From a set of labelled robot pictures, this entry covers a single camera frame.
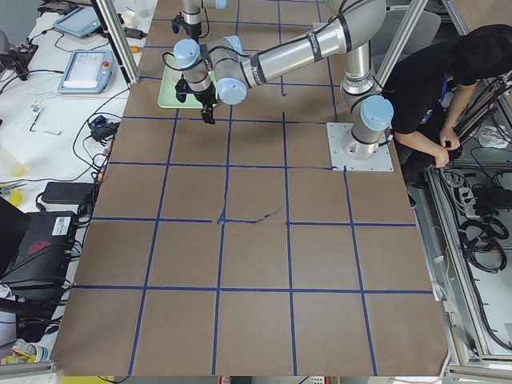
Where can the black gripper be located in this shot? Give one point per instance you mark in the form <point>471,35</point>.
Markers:
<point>192,31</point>
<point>206,97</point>

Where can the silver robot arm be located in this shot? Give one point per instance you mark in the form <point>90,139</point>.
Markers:
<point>190,16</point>
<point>220,71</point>

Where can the mint green tray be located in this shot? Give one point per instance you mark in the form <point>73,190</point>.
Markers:
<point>168,96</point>

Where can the black power adapter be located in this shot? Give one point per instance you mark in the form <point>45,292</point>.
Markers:
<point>134,33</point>

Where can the white cup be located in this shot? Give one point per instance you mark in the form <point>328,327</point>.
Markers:
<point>129,18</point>

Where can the upper blue teach pendant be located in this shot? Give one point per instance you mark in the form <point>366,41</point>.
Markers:
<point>80,22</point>

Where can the blue teach pendant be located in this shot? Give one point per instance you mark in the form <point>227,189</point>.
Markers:
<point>80,22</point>
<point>87,71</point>

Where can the lower blue teach pendant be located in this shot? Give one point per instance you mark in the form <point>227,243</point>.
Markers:
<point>87,71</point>

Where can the black power brick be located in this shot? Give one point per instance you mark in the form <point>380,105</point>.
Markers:
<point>66,193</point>

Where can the person in black shirt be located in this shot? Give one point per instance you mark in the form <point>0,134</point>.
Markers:
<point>430,89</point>

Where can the black computer case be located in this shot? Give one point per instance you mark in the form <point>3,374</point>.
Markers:
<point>35,246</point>

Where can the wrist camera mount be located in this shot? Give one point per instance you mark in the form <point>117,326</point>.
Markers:
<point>177,23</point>
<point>181,90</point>

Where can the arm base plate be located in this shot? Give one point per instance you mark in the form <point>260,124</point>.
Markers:
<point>348,154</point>

